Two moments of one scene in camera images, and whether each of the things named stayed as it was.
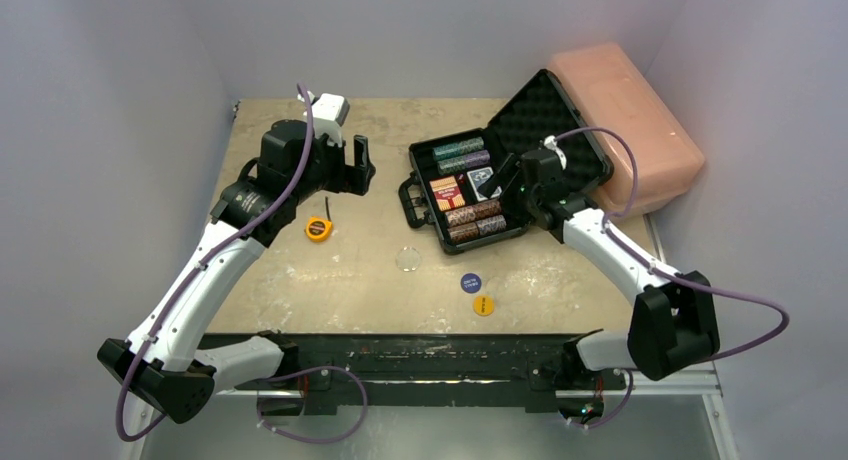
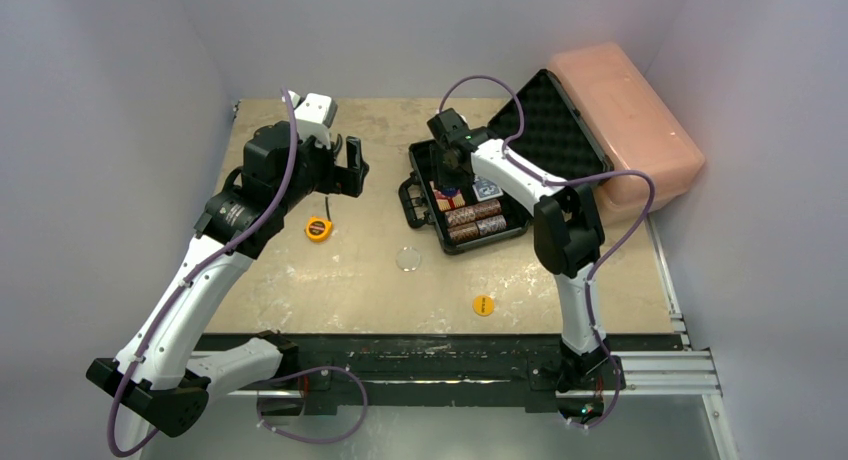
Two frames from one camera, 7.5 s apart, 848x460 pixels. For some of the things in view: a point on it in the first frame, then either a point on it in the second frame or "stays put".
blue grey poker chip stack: [491, 225] stays put
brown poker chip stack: [463, 232] stays put
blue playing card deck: [477, 178] stays put
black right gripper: [515, 179] to [448, 156]
